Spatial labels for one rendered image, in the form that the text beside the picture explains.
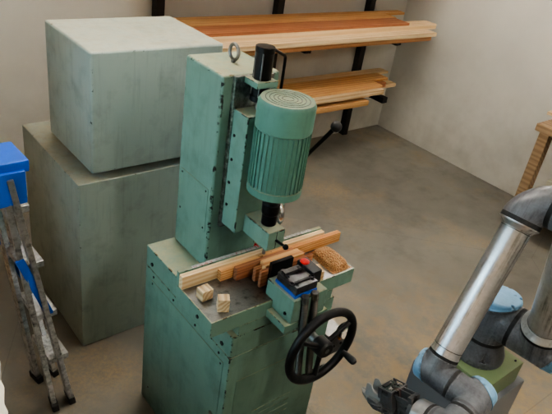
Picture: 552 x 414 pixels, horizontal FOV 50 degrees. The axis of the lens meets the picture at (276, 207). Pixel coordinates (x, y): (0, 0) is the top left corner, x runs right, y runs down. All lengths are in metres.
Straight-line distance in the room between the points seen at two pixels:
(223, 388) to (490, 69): 3.84
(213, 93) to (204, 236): 0.52
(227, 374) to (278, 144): 0.78
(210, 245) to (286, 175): 0.48
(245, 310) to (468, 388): 0.68
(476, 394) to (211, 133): 1.10
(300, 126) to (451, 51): 3.82
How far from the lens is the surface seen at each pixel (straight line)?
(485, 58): 5.26
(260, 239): 1.94
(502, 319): 2.18
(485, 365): 2.30
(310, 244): 2.13
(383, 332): 3.31
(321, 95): 4.60
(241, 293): 1.90
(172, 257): 2.20
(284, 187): 1.79
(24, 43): 3.80
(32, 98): 3.92
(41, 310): 2.45
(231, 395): 2.10
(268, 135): 1.72
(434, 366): 1.81
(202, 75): 1.92
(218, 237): 2.11
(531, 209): 1.73
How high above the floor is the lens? 2.09
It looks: 30 degrees down
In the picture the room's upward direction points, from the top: 9 degrees clockwise
